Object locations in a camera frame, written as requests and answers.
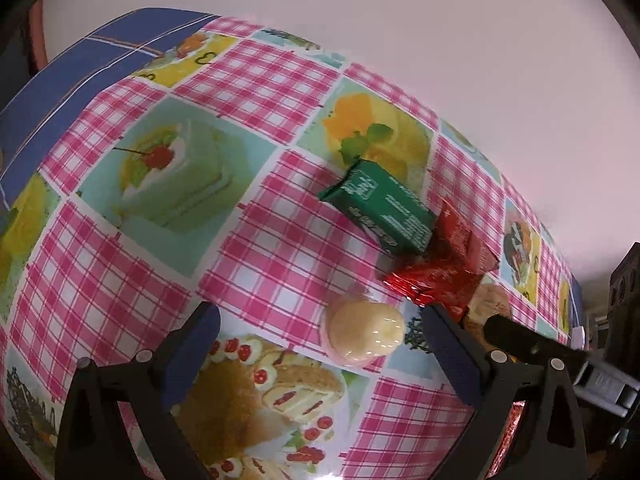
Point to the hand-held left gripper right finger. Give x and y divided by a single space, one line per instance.
450 350

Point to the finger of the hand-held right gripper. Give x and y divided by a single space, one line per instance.
530 342

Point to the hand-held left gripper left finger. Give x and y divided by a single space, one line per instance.
192 345

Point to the clear cookie packet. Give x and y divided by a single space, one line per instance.
492 300

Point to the cream jelly cup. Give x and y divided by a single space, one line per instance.
362 327

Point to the checked printed tablecloth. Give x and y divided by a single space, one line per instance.
150 260

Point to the green snack packet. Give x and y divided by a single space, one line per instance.
387 207

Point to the pink curved object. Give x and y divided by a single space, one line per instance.
36 35

